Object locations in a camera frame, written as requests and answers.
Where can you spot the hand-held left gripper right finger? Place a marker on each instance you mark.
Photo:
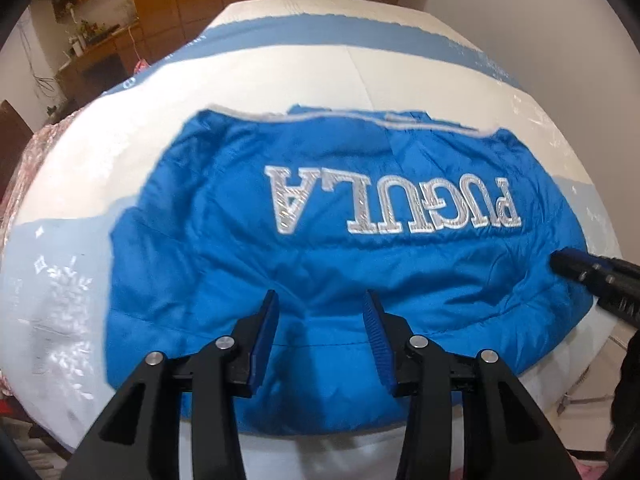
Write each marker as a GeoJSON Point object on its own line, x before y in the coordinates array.
{"type": "Point", "coordinates": [377, 340]}

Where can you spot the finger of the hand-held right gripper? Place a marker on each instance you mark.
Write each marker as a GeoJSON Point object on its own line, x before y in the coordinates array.
{"type": "Point", "coordinates": [585, 265]}

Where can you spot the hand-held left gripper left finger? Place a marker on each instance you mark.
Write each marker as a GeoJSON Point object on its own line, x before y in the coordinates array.
{"type": "Point", "coordinates": [265, 340]}

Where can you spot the blue puffer jacket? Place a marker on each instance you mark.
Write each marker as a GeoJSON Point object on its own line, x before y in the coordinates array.
{"type": "Point", "coordinates": [225, 260]}

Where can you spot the red box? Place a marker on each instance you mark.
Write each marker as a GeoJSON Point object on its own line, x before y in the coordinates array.
{"type": "Point", "coordinates": [7, 405]}

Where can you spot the bed with blue white sheet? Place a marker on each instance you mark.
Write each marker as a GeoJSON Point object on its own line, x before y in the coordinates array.
{"type": "Point", "coordinates": [300, 75]}

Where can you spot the pink patterned cloth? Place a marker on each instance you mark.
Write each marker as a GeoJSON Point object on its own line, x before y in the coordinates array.
{"type": "Point", "coordinates": [142, 65]}

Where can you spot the pink floral quilt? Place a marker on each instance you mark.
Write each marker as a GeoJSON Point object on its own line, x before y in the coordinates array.
{"type": "Point", "coordinates": [20, 160]}

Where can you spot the wooden desk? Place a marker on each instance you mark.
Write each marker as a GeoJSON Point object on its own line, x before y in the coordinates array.
{"type": "Point", "coordinates": [95, 70]}

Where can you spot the dark wooden headboard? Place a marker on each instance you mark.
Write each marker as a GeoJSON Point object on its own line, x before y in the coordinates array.
{"type": "Point", "coordinates": [10, 125]}

